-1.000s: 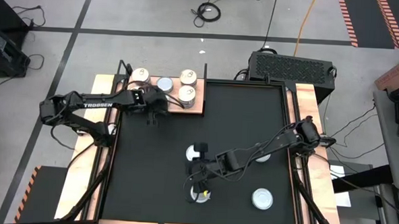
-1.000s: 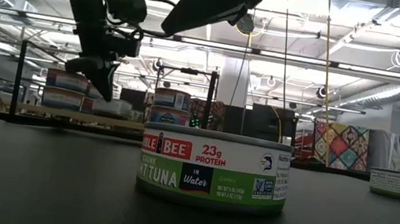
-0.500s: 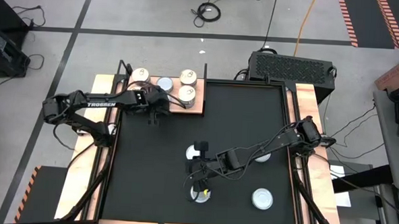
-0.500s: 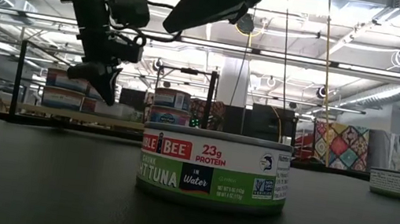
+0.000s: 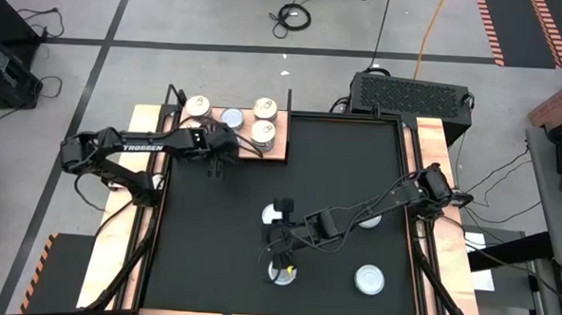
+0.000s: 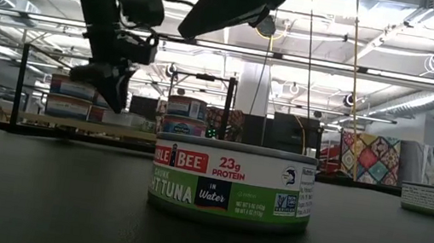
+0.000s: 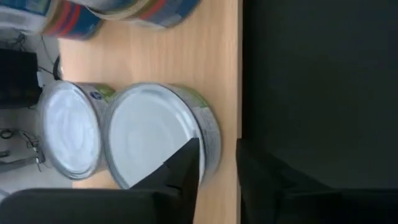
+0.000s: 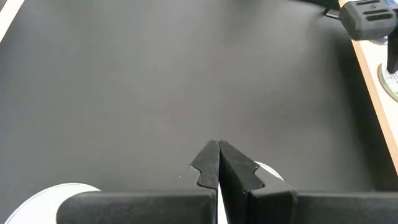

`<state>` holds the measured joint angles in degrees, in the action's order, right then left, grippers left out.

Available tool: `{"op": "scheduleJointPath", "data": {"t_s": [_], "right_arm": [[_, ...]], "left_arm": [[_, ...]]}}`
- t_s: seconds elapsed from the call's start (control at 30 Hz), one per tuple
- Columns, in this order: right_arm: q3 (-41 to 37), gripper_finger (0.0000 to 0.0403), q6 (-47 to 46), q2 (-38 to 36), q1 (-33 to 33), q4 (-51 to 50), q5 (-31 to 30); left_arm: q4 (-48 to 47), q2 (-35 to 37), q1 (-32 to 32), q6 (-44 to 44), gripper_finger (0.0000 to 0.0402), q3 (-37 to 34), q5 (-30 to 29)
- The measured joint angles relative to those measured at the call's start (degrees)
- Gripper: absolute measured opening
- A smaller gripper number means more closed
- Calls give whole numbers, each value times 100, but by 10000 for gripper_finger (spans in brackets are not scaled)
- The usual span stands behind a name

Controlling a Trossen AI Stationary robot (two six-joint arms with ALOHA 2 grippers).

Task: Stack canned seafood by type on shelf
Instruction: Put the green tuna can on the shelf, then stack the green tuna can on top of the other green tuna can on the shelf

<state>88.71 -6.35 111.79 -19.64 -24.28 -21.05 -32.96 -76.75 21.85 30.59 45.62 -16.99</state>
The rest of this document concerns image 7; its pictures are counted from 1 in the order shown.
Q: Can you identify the black floor cable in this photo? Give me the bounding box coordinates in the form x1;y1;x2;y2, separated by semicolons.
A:
37;32;65;82

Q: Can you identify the wooden shelf board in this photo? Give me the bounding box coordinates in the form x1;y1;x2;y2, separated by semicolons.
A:
57;0;243;224

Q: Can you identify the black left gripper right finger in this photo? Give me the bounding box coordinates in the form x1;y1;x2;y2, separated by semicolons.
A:
236;138;398;224

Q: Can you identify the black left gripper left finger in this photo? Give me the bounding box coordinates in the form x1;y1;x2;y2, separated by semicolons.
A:
0;138;200;224

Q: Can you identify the green white tuna can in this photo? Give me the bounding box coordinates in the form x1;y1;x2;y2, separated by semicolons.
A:
37;80;116;181
103;82;222;190

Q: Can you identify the black box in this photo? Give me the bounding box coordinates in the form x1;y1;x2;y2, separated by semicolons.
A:
0;48;43;109

